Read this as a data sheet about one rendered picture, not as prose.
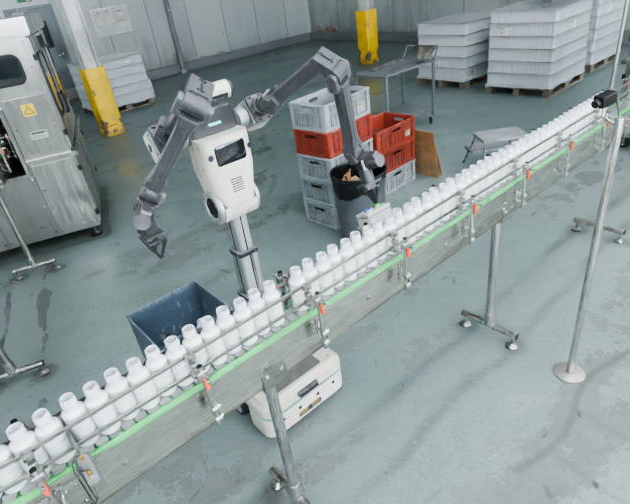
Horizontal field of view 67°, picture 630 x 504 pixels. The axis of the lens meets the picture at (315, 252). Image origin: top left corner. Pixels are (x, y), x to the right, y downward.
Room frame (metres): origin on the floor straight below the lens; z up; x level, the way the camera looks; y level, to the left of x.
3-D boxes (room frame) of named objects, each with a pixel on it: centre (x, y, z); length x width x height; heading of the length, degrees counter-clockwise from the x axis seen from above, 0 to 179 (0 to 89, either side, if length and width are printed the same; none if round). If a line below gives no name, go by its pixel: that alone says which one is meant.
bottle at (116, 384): (0.99, 0.60, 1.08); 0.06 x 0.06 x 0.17
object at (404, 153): (4.61, -0.81, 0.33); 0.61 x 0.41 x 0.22; 130
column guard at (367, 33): (11.60, -1.89, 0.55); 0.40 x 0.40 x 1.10; 37
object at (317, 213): (4.11, -0.32, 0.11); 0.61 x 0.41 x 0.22; 133
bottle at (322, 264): (1.45, -0.02, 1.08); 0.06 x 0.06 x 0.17
